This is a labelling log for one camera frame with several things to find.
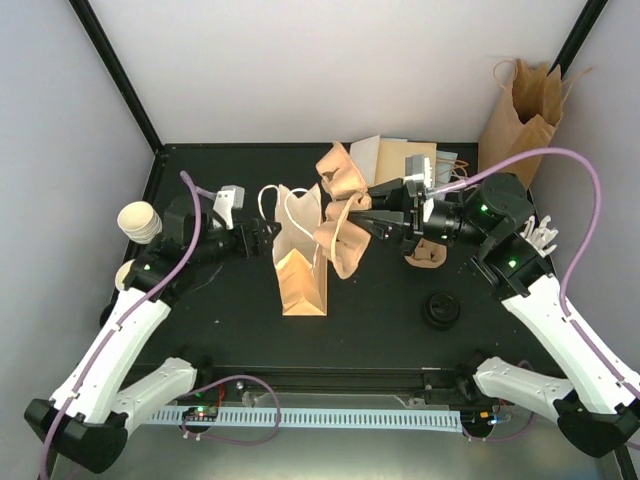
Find brown pulp cup carrier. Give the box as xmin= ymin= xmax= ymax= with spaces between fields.
xmin=313 ymin=142 xmax=372 ymax=280
xmin=404 ymin=239 xmax=447 ymax=269

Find orange paper bag white handles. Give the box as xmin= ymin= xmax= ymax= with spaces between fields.
xmin=257 ymin=184 xmax=328 ymax=317

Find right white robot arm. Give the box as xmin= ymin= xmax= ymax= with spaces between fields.
xmin=348 ymin=173 xmax=639 ymax=458

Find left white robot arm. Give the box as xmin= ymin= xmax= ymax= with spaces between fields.
xmin=24 ymin=191 xmax=281 ymax=473

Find tan flat paper bag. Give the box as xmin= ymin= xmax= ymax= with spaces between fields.
xmin=348 ymin=134 xmax=475 ymax=187

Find light blue flat paper bag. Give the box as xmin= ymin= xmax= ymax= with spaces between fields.
xmin=376 ymin=139 xmax=458 ymax=185

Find right black lid stack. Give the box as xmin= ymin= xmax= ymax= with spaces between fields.
xmin=421 ymin=292 xmax=461 ymax=331

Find far white paper cup stack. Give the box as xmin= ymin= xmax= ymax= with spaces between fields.
xmin=117 ymin=201 xmax=162 ymax=245

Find white paper cup stack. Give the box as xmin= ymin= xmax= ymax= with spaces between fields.
xmin=114 ymin=260 xmax=134 ymax=292
xmin=117 ymin=201 xmax=162 ymax=245

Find near white paper cup stack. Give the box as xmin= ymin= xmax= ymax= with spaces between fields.
xmin=114 ymin=260 xmax=134 ymax=292

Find standing brown paper bag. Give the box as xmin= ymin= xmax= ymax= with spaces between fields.
xmin=478 ymin=59 xmax=590 ymax=172

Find white stirrer bundle in cup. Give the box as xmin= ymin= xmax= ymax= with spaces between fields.
xmin=519 ymin=215 xmax=559 ymax=258

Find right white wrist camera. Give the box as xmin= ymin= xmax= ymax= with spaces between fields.
xmin=404 ymin=154 xmax=433 ymax=200

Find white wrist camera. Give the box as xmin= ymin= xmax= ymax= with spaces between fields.
xmin=212 ymin=185 xmax=245 ymax=230
xmin=404 ymin=154 xmax=433 ymax=200

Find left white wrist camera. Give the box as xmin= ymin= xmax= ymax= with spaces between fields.
xmin=212 ymin=185 xmax=245 ymax=230

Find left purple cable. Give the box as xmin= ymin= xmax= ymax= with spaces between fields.
xmin=38 ymin=170 xmax=221 ymax=480

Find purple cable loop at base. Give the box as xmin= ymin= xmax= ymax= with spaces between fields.
xmin=179 ymin=375 xmax=281 ymax=445

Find left black frame post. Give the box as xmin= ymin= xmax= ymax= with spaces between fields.
xmin=69 ymin=0 xmax=163 ymax=154

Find black frame post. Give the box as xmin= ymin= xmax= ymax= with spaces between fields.
xmin=69 ymin=0 xmax=163 ymax=154
xmin=548 ymin=0 xmax=608 ymax=76

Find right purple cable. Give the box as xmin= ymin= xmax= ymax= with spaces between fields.
xmin=424 ymin=146 xmax=640 ymax=401

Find light blue cable duct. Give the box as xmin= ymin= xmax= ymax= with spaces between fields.
xmin=145 ymin=406 xmax=462 ymax=433

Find right black frame post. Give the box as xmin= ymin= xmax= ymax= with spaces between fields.
xmin=548 ymin=0 xmax=608 ymax=76

